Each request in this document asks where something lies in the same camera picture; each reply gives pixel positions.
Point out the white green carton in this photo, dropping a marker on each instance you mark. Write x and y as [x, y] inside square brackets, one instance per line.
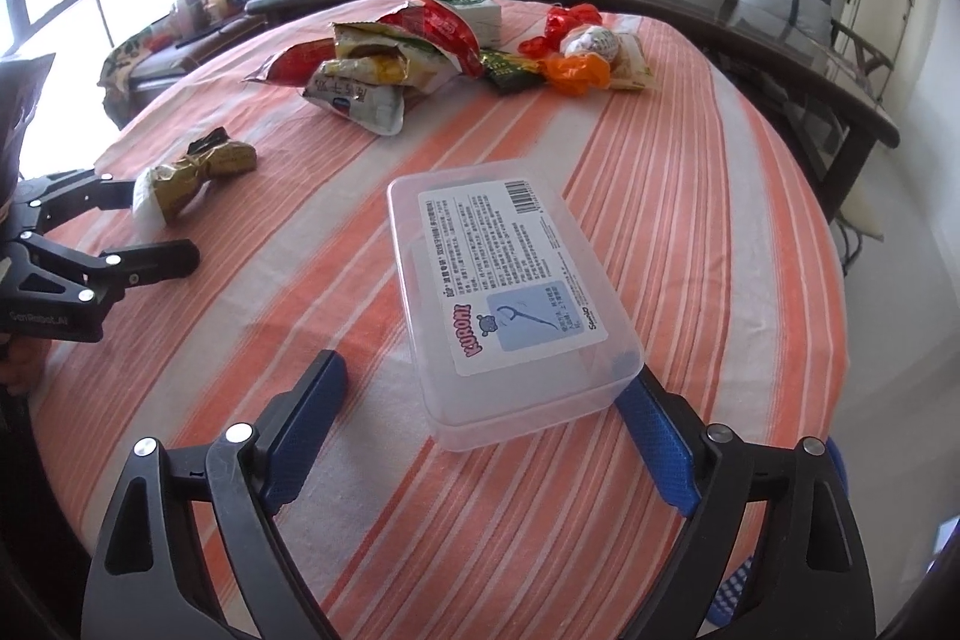
[480, 14]

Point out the wooden chair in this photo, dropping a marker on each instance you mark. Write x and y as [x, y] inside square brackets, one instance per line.
[862, 59]

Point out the flat white packet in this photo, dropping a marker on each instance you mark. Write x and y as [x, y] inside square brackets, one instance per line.
[637, 66]

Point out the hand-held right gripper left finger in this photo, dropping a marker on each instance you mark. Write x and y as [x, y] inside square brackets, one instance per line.
[307, 415]

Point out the gold snack wrapper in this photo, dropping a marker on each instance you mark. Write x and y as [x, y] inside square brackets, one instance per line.
[180, 183]

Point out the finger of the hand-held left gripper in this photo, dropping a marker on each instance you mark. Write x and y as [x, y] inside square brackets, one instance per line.
[150, 261]
[82, 190]

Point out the red plastic bag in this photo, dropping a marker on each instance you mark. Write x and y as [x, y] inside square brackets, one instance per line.
[559, 21]

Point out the clear plastic box with label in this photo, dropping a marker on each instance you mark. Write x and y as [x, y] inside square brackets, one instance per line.
[510, 280]

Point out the dark glass table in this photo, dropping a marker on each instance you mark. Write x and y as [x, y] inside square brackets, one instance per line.
[750, 36]

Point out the orange striped tablecloth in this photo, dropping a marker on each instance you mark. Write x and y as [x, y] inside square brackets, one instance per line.
[637, 212]

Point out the blue plastic stool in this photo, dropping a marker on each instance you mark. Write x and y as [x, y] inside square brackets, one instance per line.
[731, 599]

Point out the orange white plastic bag bundle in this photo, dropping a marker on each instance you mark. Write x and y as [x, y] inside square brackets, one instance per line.
[592, 44]

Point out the dark green snack packet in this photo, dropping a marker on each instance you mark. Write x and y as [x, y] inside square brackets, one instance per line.
[510, 70]

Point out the red snack packet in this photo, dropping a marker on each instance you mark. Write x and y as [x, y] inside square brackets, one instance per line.
[292, 64]

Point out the person's left hand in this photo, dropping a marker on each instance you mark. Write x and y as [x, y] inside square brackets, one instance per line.
[22, 366]

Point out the large red snack bag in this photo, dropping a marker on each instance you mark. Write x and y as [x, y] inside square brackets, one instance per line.
[450, 29]

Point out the white cushioned stool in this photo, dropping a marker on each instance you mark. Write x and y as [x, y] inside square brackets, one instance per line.
[866, 220]

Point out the white snack packet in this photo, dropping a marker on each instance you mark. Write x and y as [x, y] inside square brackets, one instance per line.
[360, 100]

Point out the yellow green snack bag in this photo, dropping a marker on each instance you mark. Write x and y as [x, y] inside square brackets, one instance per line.
[382, 59]

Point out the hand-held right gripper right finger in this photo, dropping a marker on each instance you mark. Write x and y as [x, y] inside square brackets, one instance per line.
[664, 445]

